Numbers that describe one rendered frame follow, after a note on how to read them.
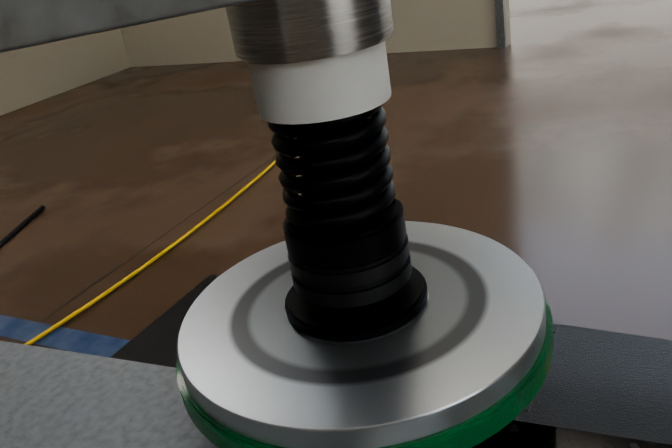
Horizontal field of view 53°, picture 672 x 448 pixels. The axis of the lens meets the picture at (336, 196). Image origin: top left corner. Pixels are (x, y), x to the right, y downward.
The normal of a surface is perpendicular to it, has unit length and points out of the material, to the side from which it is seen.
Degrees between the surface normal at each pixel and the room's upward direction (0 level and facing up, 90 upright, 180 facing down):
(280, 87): 90
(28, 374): 0
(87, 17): 90
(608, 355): 0
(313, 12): 90
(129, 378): 0
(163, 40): 90
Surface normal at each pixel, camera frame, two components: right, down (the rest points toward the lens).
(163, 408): -0.15, -0.91
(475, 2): -0.43, 0.41
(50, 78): 0.89, 0.05
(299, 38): -0.14, 0.40
